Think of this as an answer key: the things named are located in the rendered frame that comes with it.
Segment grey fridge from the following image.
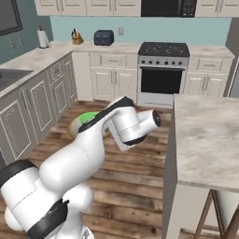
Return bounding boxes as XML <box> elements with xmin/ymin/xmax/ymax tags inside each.
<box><xmin>224</xmin><ymin>18</ymin><xmax>239</xmax><ymax>99</ymax></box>

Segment wooden stool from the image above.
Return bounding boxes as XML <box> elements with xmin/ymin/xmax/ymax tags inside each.
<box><xmin>193</xmin><ymin>189</ymin><xmax>239</xmax><ymax>239</ymax></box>

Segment wooden knife block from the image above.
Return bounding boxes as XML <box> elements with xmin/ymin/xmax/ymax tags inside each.
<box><xmin>70</xmin><ymin>28</ymin><xmax>85</xmax><ymax>46</ymax></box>

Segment round tan stool seat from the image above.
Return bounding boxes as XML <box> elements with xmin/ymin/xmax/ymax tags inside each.
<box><xmin>67</xmin><ymin>111</ymin><xmax>113</xmax><ymax>141</ymax></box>

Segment marble top dining table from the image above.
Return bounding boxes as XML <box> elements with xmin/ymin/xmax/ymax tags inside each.
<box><xmin>162</xmin><ymin>93</ymin><xmax>239</xmax><ymax>239</ymax></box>

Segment green round thing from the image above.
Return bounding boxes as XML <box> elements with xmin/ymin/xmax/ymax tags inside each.
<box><xmin>78</xmin><ymin>112</ymin><xmax>100</xmax><ymax>124</ymax></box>

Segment white wall cupboards, short run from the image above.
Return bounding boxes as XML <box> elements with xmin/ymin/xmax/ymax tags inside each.
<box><xmin>194</xmin><ymin>0</ymin><xmax>239</xmax><ymax>19</ymax></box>

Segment dark blue toaster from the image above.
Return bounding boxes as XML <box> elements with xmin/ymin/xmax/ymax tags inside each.
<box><xmin>93</xmin><ymin>29</ymin><xmax>115</xmax><ymax>47</ymax></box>

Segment white base cupboards, narrow run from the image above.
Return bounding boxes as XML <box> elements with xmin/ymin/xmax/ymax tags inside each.
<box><xmin>183</xmin><ymin>54</ymin><xmax>235</xmax><ymax>98</ymax></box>

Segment white paper towel roll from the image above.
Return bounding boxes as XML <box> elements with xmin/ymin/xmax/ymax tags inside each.
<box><xmin>36</xmin><ymin>24</ymin><xmax>51</xmax><ymax>49</ymax></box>

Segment black microwave oven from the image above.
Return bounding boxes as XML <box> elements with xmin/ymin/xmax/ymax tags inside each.
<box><xmin>140</xmin><ymin>0</ymin><xmax>198</xmax><ymax>19</ymax></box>

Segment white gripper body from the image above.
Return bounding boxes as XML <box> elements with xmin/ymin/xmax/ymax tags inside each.
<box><xmin>105</xmin><ymin>119</ymin><xmax>135</xmax><ymax>153</ymax></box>

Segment white wall cupboards, long run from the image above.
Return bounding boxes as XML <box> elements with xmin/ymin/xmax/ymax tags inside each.
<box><xmin>34</xmin><ymin>0</ymin><xmax>142</xmax><ymax>18</ymax></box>

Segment dark framed window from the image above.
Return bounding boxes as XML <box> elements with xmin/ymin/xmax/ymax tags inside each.
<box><xmin>0</xmin><ymin>0</ymin><xmax>23</xmax><ymax>37</ymax></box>

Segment silver oven with black hob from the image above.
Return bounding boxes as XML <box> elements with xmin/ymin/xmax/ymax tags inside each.
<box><xmin>136</xmin><ymin>41</ymin><xmax>190</xmax><ymax>109</ymax></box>

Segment white base cupboards, wide run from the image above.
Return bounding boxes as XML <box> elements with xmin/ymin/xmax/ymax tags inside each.
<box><xmin>71</xmin><ymin>50</ymin><xmax>139</xmax><ymax>103</ymax></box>

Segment grey base cupboards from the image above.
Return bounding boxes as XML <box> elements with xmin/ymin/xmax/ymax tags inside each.
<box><xmin>0</xmin><ymin>51</ymin><xmax>78</xmax><ymax>171</ymax></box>

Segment steel sink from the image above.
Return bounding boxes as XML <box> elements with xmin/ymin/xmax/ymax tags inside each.
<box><xmin>0</xmin><ymin>68</ymin><xmax>35</xmax><ymax>92</ymax></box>

